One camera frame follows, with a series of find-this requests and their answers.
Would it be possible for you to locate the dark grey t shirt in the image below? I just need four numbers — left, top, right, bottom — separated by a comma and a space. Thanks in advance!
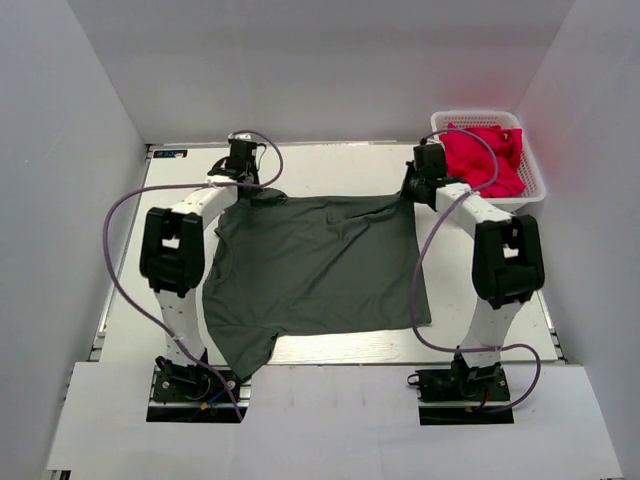
202, 189, 431, 379

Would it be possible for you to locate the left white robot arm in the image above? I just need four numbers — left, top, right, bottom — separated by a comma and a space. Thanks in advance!
140, 157, 259, 399

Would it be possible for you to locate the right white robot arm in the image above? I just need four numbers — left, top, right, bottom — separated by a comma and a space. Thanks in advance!
400, 162, 545, 399

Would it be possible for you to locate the red t shirt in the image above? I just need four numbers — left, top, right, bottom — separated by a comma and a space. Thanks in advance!
440, 125, 526, 198

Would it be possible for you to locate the blue table label sticker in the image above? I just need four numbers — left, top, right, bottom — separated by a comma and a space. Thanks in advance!
153, 149, 188, 159

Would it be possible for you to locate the white plastic basket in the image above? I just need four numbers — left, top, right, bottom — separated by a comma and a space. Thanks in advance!
431, 110, 546, 211

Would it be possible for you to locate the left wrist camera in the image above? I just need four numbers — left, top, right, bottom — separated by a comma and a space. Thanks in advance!
227, 138, 259, 169

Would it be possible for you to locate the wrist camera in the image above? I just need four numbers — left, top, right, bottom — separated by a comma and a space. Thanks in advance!
413, 143, 447, 180
227, 138, 259, 169

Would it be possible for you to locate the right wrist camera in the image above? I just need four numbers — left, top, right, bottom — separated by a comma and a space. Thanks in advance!
413, 143, 447, 180

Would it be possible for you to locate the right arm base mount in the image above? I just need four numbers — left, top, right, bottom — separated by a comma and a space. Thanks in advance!
407, 368, 514, 426

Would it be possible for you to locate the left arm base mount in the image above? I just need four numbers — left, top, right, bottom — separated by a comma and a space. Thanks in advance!
146, 356, 250, 424

